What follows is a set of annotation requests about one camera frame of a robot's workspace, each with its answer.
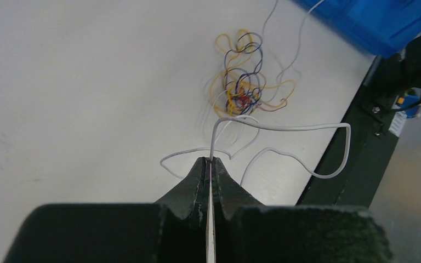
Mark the blue plastic compartment bin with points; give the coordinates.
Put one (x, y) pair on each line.
(378, 27)

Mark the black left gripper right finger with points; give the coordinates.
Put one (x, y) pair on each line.
(246, 230)

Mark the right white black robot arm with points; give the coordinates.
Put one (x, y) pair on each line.
(398, 74)

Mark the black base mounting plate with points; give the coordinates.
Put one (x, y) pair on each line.
(371, 148)

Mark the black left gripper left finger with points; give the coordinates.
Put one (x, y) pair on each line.
(170, 229)

